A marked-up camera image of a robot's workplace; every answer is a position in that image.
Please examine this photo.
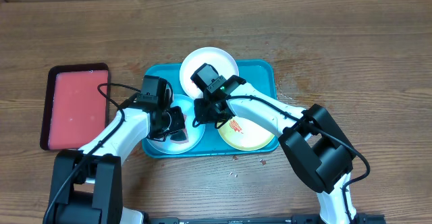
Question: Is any dark green bow-shaped sponge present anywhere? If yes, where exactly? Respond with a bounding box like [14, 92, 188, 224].
[170, 130, 188, 144]

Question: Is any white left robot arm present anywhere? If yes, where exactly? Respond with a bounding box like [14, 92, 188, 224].
[43, 103, 185, 223]

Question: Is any teal plastic tray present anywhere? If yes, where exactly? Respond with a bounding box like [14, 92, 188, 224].
[142, 59, 277, 159]

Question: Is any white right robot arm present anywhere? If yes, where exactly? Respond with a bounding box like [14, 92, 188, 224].
[191, 75, 356, 223]

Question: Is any yellow plate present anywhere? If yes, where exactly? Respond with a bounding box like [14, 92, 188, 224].
[217, 116, 274, 151]

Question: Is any light blue plate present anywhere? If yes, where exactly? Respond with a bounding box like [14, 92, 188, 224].
[142, 94, 205, 158]

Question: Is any white plate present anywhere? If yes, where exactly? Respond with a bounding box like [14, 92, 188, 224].
[180, 47, 239, 99]

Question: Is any dark red tray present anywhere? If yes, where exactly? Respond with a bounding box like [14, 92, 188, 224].
[39, 63, 111, 150]

